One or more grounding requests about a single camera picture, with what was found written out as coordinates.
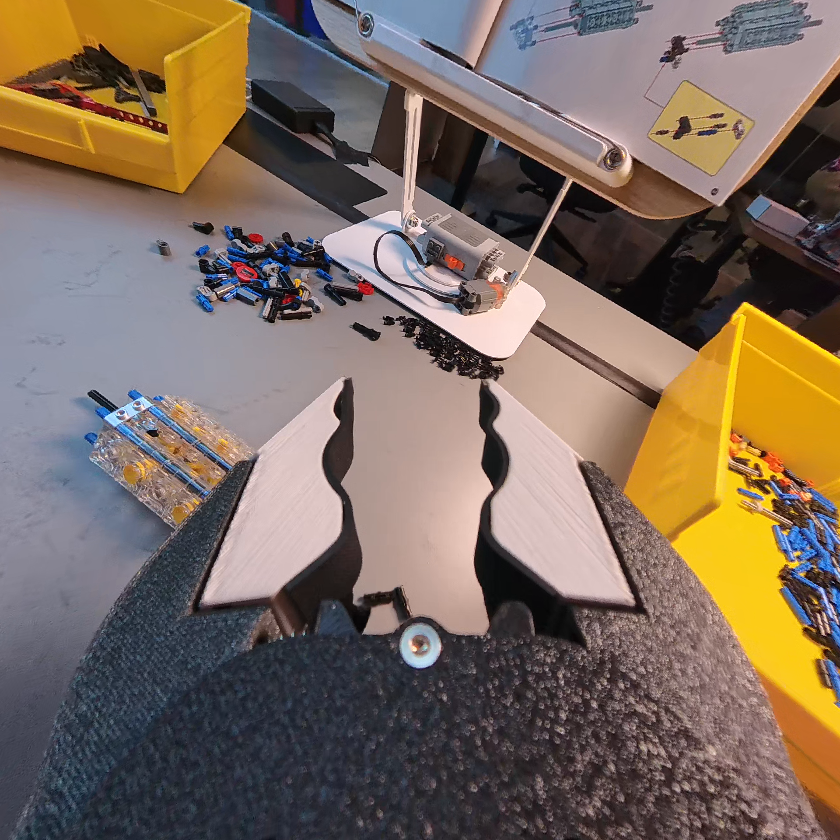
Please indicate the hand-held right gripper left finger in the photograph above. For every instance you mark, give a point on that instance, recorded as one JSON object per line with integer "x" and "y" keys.
{"x": 282, "y": 525}

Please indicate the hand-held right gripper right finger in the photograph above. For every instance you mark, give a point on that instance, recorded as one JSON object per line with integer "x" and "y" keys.
{"x": 558, "y": 525}

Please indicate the small black peg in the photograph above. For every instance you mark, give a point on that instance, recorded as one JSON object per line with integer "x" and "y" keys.
{"x": 383, "y": 599}

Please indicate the transparent brick engine model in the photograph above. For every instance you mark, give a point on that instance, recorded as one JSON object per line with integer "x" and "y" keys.
{"x": 171, "y": 460}

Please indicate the yellow plastic bin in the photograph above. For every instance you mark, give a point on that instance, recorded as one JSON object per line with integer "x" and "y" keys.
{"x": 683, "y": 446}
{"x": 197, "y": 118}

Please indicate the pile of blue black pegs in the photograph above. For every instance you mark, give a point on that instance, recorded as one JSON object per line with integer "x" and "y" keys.
{"x": 801, "y": 551}

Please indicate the grey desk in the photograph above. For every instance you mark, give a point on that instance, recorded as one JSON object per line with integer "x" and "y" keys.
{"x": 105, "y": 328}

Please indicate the heap of black pins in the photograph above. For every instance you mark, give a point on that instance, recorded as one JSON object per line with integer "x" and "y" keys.
{"x": 446, "y": 348}

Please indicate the single black connector pin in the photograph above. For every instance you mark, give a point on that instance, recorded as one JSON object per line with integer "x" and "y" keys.
{"x": 365, "y": 331}

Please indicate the small grey motor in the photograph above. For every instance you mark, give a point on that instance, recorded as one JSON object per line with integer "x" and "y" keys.
{"x": 483, "y": 295}

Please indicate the pile of mixed brick parts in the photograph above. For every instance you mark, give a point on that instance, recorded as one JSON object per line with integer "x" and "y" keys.
{"x": 269, "y": 276}

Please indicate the white book stand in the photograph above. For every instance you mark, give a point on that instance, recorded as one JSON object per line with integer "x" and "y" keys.
{"x": 433, "y": 309}

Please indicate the grey battery box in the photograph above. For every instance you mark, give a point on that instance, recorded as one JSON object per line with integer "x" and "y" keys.
{"x": 460, "y": 243}

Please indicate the grey brick piece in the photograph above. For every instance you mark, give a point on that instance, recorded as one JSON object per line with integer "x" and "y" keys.
{"x": 160, "y": 247}

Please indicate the black brick piece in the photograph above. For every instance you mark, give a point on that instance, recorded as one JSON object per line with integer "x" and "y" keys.
{"x": 204, "y": 227}

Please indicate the black office chair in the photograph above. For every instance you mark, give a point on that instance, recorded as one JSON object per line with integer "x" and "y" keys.
{"x": 558, "y": 197}

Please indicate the black power adapter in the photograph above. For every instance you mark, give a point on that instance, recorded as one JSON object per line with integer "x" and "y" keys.
{"x": 292, "y": 103}

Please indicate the pile of black red parts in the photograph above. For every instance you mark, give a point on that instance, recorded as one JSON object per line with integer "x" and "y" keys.
{"x": 92, "y": 85}

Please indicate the instruction booklet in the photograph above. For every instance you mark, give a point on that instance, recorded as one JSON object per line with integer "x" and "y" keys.
{"x": 775, "y": 66}

